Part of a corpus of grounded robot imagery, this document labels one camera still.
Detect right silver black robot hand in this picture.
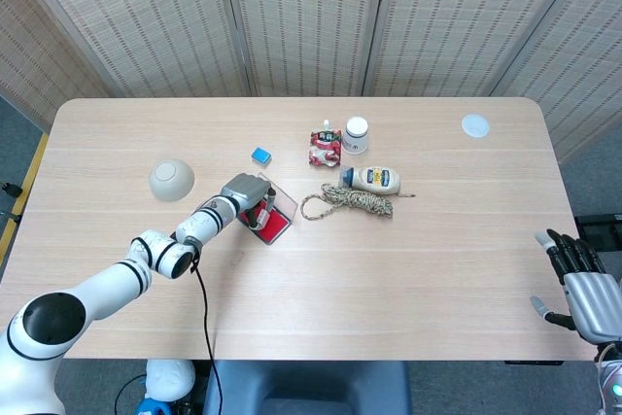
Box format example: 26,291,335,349
529,228,622,344

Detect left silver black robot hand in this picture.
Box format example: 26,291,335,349
221,173,279,232

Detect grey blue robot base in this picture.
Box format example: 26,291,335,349
202,360,413,415

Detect red box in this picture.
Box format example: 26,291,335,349
240,170,300,246

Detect beige ceramic bowl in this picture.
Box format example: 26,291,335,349
148,157,196,203

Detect black table foot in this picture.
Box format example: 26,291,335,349
574,213,622,252

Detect red snack pouch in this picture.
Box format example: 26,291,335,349
308,118,344,169

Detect white paper cup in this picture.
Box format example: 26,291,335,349
342,116,371,156

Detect mayonnaise squeeze bottle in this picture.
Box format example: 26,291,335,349
338,165,404,194

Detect woven folding screen panel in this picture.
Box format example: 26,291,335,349
9,0,252,98
0,0,116,133
490,0,622,164
362,0,602,98
221,0,390,98

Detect white plastic shell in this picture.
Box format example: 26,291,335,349
145,360,197,404

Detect yellow floor tape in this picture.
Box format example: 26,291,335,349
0,132,51,266

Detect blue plastic part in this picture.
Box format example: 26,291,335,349
137,397,172,415

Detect beige speckled rope coil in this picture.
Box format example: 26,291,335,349
299,183,417,222

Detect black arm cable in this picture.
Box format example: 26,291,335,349
190,237,228,415

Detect white round cable grommet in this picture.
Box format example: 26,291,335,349
461,114,492,140

